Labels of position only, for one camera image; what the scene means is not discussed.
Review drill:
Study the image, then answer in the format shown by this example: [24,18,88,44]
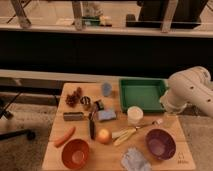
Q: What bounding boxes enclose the purple bowl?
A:
[145,129,176,160]

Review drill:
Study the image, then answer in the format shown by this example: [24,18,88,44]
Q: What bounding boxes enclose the orange carrot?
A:
[54,127,76,148]

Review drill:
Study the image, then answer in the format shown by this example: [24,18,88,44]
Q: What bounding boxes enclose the blue small cup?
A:
[101,82,112,97]

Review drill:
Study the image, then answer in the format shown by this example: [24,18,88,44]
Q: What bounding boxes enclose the small black box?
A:
[95,100,104,110]

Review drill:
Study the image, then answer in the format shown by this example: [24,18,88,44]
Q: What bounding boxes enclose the white lidded jar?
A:
[127,106,143,125]

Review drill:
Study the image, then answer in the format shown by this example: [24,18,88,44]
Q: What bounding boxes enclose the green plastic tray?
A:
[119,79,167,113]

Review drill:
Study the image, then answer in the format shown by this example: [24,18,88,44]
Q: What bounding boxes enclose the black handled knife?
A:
[88,105,97,140]

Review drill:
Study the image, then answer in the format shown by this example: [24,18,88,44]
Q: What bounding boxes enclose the metal spoon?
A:
[135,119,163,131]

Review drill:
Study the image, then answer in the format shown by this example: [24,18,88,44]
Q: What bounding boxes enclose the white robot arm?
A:
[160,66,213,118]

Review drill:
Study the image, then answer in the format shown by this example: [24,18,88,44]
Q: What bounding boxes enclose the light blue towel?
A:
[121,147,152,171]

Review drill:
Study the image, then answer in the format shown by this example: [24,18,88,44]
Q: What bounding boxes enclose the brown pine cones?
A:
[65,87,82,107]

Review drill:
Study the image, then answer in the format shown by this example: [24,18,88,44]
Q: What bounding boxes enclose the black office chair base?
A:
[0,93,36,141]

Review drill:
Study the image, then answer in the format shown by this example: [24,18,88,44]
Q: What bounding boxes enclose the red bowl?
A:
[61,139,90,170]

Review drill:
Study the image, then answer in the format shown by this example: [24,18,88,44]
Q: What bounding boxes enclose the blue sponge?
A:
[98,109,117,122]

